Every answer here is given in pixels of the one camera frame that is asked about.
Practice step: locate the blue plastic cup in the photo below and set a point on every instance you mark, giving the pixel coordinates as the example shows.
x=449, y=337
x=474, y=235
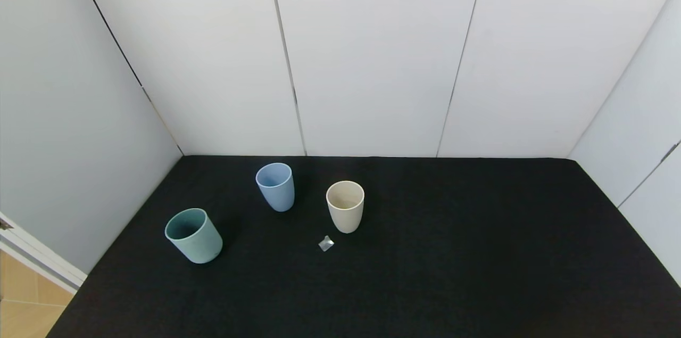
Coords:
x=279, y=197

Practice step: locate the beige plastic cup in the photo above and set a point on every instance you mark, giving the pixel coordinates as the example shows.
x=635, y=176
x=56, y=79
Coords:
x=346, y=220

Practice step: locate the metal door hinge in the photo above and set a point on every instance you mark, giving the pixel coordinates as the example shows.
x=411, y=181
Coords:
x=4, y=224

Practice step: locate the dark wall panel latch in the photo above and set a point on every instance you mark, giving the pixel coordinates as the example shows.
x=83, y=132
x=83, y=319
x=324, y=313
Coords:
x=669, y=153

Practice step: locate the white door frame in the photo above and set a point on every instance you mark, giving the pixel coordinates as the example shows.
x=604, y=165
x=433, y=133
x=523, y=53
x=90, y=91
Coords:
x=37, y=261

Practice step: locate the teal plastic cup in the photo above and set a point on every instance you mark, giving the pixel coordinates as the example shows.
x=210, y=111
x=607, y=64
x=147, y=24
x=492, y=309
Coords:
x=198, y=245

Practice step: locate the small clear plastic piece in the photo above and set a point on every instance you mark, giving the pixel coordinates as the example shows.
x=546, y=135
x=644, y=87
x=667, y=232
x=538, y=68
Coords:
x=325, y=244

